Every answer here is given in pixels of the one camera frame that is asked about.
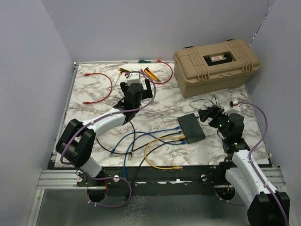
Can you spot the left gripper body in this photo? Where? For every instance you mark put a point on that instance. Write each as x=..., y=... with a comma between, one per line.
x=146, y=92

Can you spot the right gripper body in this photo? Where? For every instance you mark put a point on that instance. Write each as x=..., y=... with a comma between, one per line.
x=221, y=123

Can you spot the black power adapter with cable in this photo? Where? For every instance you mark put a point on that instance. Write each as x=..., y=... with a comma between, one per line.
x=204, y=103

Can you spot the black network switch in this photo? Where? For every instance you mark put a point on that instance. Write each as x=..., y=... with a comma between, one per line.
x=191, y=128

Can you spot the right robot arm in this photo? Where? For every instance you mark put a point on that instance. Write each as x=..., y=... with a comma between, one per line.
x=266, y=206

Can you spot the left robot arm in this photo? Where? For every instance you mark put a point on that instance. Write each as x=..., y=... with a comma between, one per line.
x=77, y=140

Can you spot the yellow black utility knife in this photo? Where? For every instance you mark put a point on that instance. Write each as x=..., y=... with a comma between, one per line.
x=151, y=74

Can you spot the tan plastic toolbox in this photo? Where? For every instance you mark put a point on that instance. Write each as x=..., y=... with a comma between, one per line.
x=203, y=69

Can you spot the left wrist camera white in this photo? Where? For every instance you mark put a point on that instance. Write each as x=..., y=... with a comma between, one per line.
x=133, y=77

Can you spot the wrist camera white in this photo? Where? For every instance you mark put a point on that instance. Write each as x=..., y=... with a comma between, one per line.
x=133, y=77
x=234, y=107

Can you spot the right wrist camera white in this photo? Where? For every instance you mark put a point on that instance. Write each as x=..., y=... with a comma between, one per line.
x=234, y=107

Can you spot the yellow black T-handle wrench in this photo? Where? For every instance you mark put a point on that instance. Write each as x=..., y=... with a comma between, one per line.
x=121, y=71

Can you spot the green handled screwdriver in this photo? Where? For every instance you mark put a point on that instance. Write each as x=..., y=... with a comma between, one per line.
x=140, y=61

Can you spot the black mounting rail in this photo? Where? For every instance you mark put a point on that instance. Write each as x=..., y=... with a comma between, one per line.
x=145, y=181

